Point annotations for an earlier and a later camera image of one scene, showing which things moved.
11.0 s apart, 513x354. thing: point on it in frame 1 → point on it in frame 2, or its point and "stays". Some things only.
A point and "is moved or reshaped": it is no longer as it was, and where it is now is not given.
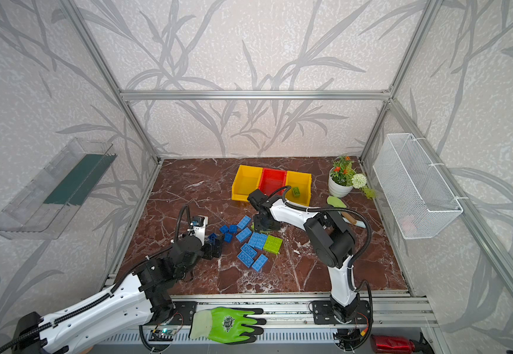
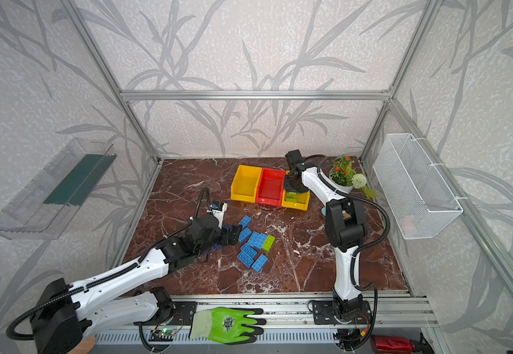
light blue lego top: (244, 222) stays
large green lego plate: (273, 245) is moved or reshaped
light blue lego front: (245, 259) stays
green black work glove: (226, 324) stays
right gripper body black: (264, 220) → (294, 187)
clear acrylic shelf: (41, 209) stays
